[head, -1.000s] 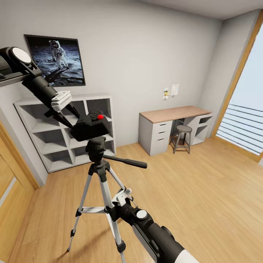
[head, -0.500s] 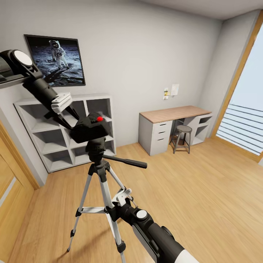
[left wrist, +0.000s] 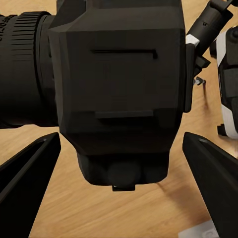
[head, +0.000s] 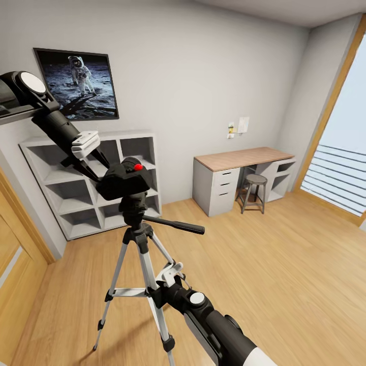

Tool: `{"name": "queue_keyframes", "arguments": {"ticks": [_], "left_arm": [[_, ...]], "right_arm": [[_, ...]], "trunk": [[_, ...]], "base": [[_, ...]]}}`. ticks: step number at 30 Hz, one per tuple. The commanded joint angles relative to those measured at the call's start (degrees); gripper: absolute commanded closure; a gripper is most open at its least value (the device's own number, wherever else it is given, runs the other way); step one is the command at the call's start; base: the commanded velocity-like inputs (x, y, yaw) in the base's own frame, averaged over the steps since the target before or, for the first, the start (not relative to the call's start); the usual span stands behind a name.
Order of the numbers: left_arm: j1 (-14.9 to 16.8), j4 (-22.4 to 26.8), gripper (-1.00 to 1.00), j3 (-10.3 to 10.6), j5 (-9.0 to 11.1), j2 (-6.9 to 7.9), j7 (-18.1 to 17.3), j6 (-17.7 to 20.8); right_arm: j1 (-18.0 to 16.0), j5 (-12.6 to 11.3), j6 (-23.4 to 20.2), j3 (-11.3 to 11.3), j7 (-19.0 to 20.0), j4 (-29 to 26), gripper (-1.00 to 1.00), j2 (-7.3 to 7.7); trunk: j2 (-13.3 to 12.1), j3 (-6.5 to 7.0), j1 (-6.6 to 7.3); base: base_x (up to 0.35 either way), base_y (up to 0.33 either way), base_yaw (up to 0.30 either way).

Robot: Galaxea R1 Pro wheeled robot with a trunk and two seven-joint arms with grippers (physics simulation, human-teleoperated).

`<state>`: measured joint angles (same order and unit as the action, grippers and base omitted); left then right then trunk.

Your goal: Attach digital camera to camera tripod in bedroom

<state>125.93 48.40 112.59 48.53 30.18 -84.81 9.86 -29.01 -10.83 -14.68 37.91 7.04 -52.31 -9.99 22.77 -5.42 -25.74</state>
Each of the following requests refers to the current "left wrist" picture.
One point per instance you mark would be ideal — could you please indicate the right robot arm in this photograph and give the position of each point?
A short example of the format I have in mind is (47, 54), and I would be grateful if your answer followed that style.
(207, 28)

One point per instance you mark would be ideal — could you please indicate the camera tripod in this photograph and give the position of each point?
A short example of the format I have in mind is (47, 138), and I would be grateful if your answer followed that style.
(199, 81)

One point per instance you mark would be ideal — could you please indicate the digital camera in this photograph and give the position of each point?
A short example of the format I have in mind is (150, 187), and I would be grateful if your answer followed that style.
(114, 75)

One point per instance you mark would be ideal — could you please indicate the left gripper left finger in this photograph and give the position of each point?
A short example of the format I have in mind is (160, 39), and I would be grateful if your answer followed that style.
(23, 182)

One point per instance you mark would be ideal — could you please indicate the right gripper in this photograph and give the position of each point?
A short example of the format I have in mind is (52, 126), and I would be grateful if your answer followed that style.
(207, 35)

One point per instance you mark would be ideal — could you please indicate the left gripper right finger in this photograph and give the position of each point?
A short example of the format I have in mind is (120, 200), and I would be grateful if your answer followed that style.
(216, 174)

